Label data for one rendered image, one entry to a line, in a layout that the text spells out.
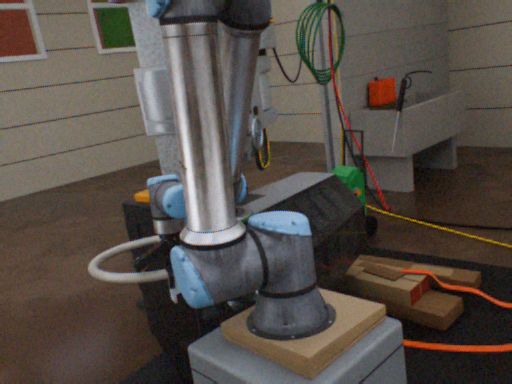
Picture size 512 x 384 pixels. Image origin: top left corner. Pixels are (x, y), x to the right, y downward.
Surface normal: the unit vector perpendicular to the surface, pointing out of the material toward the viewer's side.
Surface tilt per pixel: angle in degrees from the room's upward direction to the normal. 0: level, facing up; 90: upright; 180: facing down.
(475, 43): 90
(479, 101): 90
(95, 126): 90
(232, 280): 93
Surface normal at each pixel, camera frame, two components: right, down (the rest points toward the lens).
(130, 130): 0.70, 0.10
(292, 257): 0.45, 0.11
